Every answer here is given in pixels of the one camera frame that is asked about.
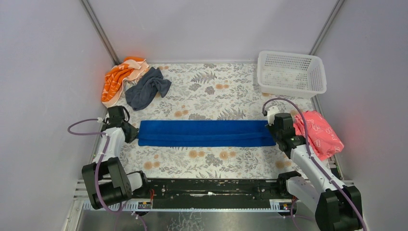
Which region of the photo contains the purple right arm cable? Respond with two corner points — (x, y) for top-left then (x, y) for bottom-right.
(262, 97), (369, 231)

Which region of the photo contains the pink patterned towel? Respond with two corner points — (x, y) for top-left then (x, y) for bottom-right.
(302, 111), (344, 161)

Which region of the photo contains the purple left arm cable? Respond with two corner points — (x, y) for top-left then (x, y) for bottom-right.
(67, 118), (149, 231)

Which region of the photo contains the dark grey towel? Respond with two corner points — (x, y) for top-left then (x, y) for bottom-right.
(125, 67), (172, 111)

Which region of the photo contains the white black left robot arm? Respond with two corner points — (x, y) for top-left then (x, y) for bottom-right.
(82, 106), (150, 209)

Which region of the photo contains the orange white towel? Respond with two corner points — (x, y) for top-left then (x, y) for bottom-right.
(101, 56), (150, 108)

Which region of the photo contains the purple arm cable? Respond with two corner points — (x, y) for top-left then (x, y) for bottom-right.
(67, 118), (149, 231)
(262, 97), (369, 231)

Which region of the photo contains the white plastic basket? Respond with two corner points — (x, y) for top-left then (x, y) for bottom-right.
(256, 51), (327, 99)

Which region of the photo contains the floral tablecloth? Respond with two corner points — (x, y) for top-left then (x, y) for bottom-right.
(120, 64), (299, 179)

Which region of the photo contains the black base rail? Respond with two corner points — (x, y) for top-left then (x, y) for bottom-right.
(132, 178), (293, 211)

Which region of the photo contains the blue towel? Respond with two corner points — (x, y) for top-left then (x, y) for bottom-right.
(138, 120), (276, 147)

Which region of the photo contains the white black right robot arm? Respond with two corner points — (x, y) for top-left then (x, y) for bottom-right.
(264, 112), (367, 231)

